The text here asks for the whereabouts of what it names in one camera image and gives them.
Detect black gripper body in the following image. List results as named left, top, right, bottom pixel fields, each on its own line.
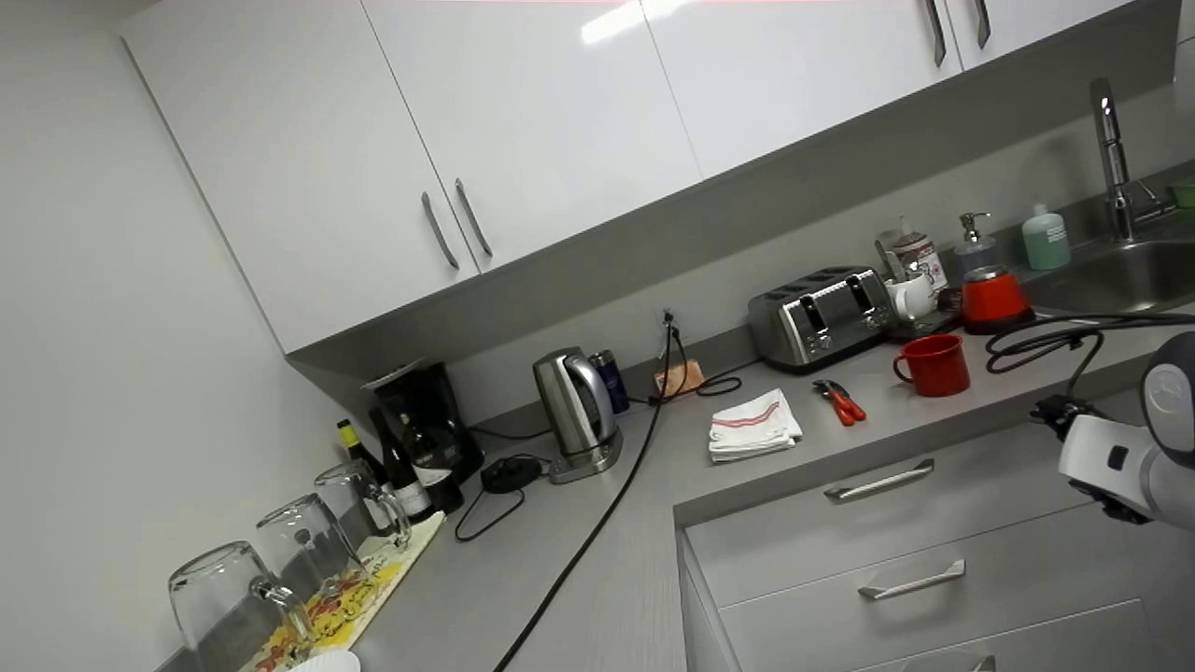
left=1093, top=494, right=1149, bottom=529

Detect red cup with handle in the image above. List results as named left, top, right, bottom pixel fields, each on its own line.
left=889, top=331, right=975, bottom=401

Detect shallow grey drawer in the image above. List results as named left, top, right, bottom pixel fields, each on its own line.
left=681, top=389, right=1154, bottom=613

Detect deep grey drawer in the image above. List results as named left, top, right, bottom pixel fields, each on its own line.
left=721, top=496, right=1170, bottom=672
left=856, top=593, right=1170, bottom=672

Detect stainless steel sink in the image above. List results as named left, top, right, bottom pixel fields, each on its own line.
left=1022, top=232, right=1195, bottom=324

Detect green soap bottle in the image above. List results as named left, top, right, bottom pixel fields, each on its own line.
left=1018, top=203, right=1077, bottom=277

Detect white utensil mug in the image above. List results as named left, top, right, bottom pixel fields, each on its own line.
left=884, top=274, right=953, bottom=330

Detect dark glass jar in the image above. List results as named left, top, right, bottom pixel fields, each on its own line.
left=873, top=227, right=950, bottom=288

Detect chrome sink faucet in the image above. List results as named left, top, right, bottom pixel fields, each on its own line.
left=1087, top=76, right=1171, bottom=253

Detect silver four-slot toaster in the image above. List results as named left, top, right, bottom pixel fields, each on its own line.
left=747, top=267, right=896, bottom=374

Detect white folded cloth red stripes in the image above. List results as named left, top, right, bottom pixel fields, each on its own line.
left=706, top=384, right=807, bottom=466

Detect orange sponge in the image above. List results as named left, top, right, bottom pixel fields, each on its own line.
left=655, top=358, right=708, bottom=404

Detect white glossy cabinet door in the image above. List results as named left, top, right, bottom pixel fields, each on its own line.
left=358, top=0, right=702, bottom=274
left=637, top=0, right=971, bottom=178
left=118, top=0, right=485, bottom=355
left=946, top=0, right=1135, bottom=71

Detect stainless steel electric kettle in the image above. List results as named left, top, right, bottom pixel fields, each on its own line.
left=531, top=346, right=629, bottom=485

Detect black round puck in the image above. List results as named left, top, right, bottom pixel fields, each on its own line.
left=478, top=451, right=545, bottom=496

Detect black coffee maker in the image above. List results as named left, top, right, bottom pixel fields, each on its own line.
left=362, top=358, right=485, bottom=519

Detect yellow printed drying mat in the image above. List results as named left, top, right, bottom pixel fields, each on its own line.
left=238, top=511, right=449, bottom=672

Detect clear upturned glass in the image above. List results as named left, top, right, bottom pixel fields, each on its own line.
left=164, top=537, right=297, bottom=672
left=255, top=494, right=365, bottom=603
left=311, top=460, right=416, bottom=552

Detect dark bottle yellow cap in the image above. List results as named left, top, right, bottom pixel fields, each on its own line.
left=332, top=417, right=388, bottom=499

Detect white bowl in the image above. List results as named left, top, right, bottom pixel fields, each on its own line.
left=291, top=645, right=365, bottom=672

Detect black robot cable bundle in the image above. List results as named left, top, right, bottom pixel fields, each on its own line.
left=981, top=308, right=1195, bottom=394

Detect red-handled scissors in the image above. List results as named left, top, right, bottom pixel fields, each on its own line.
left=812, top=377, right=869, bottom=429

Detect black looped cable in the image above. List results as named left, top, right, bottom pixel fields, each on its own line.
left=691, top=371, right=747, bottom=404

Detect silver cabinet door handle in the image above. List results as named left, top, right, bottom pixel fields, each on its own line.
left=451, top=175, right=497, bottom=267
left=965, top=0, right=998, bottom=53
left=920, top=0, right=953, bottom=71
left=419, top=191, right=463, bottom=277

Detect long black power cable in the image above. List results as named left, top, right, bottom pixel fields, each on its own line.
left=488, top=310, right=687, bottom=672

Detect thin black puck cable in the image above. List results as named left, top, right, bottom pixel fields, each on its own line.
left=449, top=481, right=534, bottom=545

